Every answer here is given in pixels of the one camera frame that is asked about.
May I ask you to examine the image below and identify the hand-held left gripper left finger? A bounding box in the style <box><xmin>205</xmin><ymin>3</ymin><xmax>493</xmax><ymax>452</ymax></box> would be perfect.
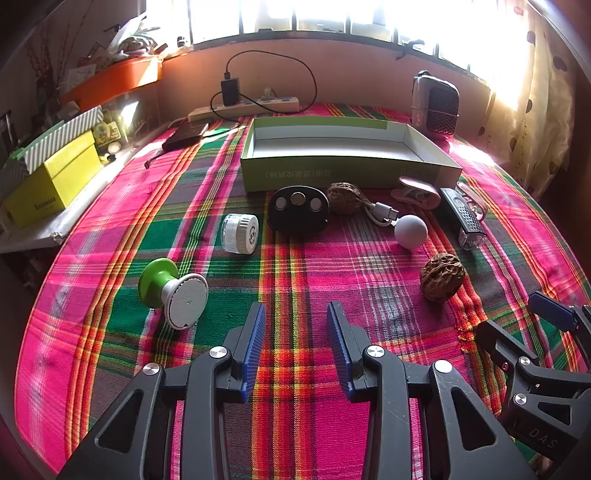
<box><xmin>55</xmin><ymin>302</ymin><xmax>267</xmax><ymax>480</ymax></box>

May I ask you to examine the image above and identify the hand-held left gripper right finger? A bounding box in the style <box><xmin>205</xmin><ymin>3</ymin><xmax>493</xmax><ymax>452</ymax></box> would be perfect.
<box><xmin>326</xmin><ymin>301</ymin><xmax>536</xmax><ymax>480</ymax></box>

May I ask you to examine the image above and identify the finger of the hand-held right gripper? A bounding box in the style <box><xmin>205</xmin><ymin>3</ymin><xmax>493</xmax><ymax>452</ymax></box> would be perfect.
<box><xmin>527</xmin><ymin>290</ymin><xmax>591</xmax><ymax>337</ymax></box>
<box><xmin>475</xmin><ymin>320</ymin><xmax>591</xmax><ymax>426</ymax></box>

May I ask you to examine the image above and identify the green and white spool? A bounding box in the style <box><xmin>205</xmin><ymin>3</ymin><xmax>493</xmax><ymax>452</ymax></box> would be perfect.
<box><xmin>139</xmin><ymin>258</ymin><xmax>209</xmax><ymax>330</ymax></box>

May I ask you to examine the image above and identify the pitted brown walnut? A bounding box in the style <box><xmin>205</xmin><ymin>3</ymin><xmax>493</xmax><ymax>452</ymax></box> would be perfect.
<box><xmin>419</xmin><ymin>252</ymin><xmax>465</xmax><ymax>304</ymax></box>

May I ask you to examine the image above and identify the small white jar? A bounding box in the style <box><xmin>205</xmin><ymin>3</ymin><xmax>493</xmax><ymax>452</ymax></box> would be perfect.
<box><xmin>221</xmin><ymin>213</ymin><xmax>259</xmax><ymax>254</ymax></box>

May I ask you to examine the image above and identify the black bike light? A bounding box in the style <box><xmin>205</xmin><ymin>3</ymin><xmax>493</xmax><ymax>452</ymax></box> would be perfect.
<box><xmin>440</xmin><ymin>187</ymin><xmax>486</xmax><ymax>251</ymax></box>

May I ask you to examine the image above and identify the black oval three-button device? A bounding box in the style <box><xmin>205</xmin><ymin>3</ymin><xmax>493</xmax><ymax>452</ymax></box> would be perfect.
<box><xmin>268</xmin><ymin>185</ymin><xmax>330</xmax><ymax>238</ymax></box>

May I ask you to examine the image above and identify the white ball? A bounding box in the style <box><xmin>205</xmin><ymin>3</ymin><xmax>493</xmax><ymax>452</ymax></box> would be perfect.
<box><xmin>394</xmin><ymin>215</ymin><xmax>428</xmax><ymax>251</ymax></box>

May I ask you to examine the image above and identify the white usb cable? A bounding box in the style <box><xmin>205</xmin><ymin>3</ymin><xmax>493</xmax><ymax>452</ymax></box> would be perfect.
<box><xmin>360</xmin><ymin>196</ymin><xmax>402</xmax><ymax>227</ymax></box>

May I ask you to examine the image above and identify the wrinkled brown walnut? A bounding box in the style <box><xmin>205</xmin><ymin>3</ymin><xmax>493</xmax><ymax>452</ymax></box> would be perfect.
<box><xmin>326</xmin><ymin>181</ymin><xmax>363</xmax><ymax>215</ymax></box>

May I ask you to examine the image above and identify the pink case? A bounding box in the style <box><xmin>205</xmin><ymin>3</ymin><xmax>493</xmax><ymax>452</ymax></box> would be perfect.
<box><xmin>392</xmin><ymin>187</ymin><xmax>438</xmax><ymax>210</ymax></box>

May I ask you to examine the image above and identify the green cardboard box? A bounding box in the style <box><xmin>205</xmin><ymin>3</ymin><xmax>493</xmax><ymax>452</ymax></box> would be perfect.
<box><xmin>240</xmin><ymin>116</ymin><xmax>463</xmax><ymax>192</ymax></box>

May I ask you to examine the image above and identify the plaid tablecloth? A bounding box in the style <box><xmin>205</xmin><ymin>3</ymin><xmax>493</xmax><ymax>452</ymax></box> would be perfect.
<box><xmin>14</xmin><ymin>102</ymin><xmax>591</xmax><ymax>480</ymax></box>

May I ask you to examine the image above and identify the cream dotted curtain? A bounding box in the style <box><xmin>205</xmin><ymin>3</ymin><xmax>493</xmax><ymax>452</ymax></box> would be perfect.
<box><xmin>480</xmin><ymin>9</ymin><xmax>583</xmax><ymax>199</ymax></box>

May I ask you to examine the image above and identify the black power bank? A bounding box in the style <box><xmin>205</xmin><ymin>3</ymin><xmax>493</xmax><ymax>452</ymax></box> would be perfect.
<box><xmin>161</xmin><ymin>121</ymin><xmax>211</xmax><ymax>152</ymax></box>

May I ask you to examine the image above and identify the white and black heater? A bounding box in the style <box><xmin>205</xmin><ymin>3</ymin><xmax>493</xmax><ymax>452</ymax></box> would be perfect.
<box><xmin>411</xmin><ymin>70</ymin><xmax>461</xmax><ymax>137</ymax></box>

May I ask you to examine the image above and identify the white power strip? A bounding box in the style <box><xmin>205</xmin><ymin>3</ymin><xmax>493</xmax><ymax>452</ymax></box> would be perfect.
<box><xmin>188</xmin><ymin>95</ymin><xmax>302</xmax><ymax>123</ymax></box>

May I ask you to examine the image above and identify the yellow cardboard box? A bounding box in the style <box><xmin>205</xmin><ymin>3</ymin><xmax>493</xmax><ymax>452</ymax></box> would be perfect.
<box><xmin>2</xmin><ymin>130</ymin><xmax>105</xmax><ymax>228</ymax></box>

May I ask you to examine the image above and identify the black charger adapter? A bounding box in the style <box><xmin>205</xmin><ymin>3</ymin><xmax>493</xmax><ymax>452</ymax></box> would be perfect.
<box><xmin>221</xmin><ymin>79</ymin><xmax>242</xmax><ymax>107</ymax></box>

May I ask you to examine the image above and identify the small green card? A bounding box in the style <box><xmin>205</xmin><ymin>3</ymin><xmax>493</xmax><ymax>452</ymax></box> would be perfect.
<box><xmin>93</xmin><ymin>121</ymin><xmax>122</xmax><ymax>145</ymax></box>

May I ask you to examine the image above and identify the green striped box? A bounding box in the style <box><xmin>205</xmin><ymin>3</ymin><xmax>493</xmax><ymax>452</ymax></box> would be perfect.
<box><xmin>9</xmin><ymin>105</ymin><xmax>105</xmax><ymax>174</ymax></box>

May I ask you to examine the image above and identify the black window latch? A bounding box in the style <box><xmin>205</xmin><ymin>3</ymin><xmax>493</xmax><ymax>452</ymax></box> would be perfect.
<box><xmin>394</xmin><ymin>39</ymin><xmax>424</xmax><ymax>61</ymax></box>

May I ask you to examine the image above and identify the orange plastic tray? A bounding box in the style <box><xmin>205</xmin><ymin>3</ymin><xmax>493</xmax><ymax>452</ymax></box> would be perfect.
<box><xmin>59</xmin><ymin>55</ymin><xmax>163</xmax><ymax>112</ymax></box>

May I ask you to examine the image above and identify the pile of white bags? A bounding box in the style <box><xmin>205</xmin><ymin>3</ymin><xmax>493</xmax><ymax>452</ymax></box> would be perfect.
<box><xmin>106</xmin><ymin>16</ymin><xmax>167</xmax><ymax>61</ymax></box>

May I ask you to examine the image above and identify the long black charging cable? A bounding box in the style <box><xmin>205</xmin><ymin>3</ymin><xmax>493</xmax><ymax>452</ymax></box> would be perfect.
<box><xmin>210</xmin><ymin>50</ymin><xmax>318</xmax><ymax>137</ymax></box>

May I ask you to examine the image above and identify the window frame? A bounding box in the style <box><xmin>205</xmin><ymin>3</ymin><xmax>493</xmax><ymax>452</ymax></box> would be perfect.
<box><xmin>145</xmin><ymin>0</ymin><xmax>509</xmax><ymax>79</ymax></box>

